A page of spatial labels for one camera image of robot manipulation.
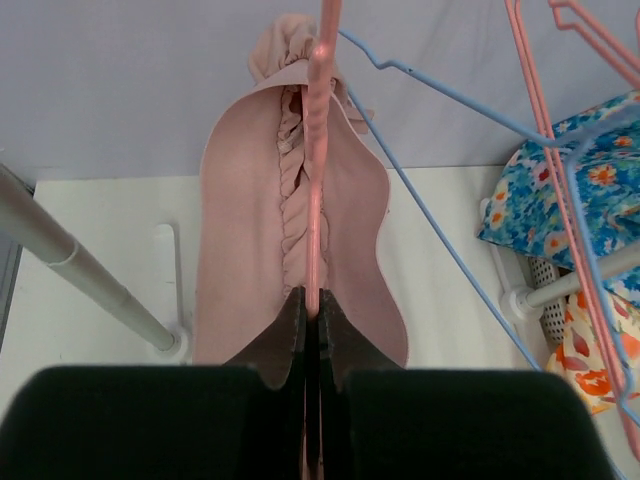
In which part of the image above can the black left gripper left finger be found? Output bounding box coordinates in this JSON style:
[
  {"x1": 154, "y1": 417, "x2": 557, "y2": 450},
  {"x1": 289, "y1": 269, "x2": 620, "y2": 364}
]
[{"x1": 226, "y1": 287, "x2": 307, "y2": 479}]

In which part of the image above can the pink pleated skirt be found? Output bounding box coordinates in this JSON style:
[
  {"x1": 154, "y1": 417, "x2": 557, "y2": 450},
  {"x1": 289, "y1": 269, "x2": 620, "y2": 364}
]
[{"x1": 194, "y1": 13, "x2": 409, "y2": 365}]

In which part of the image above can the blue floral skirt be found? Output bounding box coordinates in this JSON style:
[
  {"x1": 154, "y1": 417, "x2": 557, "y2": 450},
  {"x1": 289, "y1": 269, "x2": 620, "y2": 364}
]
[{"x1": 474, "y1": 89, "x2": 640, "y2": 306}]

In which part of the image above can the white clothes rack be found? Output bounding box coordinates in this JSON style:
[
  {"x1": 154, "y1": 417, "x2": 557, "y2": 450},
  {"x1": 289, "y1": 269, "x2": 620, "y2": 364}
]
[{"x1": 0, "y1": 162, "x2": 640, "y2": 364}]

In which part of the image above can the pink hanger of orange skirt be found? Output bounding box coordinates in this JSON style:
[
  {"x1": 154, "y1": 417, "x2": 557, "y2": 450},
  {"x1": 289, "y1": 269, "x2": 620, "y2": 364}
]
[{"x1": 547, "y1": 0, "x2": 640, "y2": 441}]

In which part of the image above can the white plastic basket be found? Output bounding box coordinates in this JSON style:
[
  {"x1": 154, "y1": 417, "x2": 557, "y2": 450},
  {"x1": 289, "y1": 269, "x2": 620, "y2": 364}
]
[{"x1": 527, "y1": 257, "x2": 566, "y2": 345}]

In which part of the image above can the blue wire hanger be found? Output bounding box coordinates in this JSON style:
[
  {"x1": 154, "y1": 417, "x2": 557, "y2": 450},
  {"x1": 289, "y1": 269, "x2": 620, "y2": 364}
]
[{"x1": 337, "y1": 27, "x2": 640, "y2": 374}]

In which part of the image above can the pink hanger of tan skirt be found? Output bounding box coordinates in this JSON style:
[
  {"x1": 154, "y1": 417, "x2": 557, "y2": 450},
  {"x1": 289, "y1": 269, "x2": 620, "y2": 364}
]
[{"x1": 505, "y1": 1, "x2": 639, "y2": 455}]

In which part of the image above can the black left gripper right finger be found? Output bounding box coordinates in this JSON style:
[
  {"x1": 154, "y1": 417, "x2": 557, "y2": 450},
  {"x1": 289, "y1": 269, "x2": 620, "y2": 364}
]
[{"x1": 317, "y1": 290, "x2": 400, "y2": 479}]

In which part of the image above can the orange tulip floral skirt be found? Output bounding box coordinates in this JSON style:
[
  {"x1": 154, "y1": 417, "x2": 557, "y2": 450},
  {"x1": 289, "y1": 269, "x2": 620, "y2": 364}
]
[{"x1": 546, "y1": 292, "x2": 639, "y2": 415}]

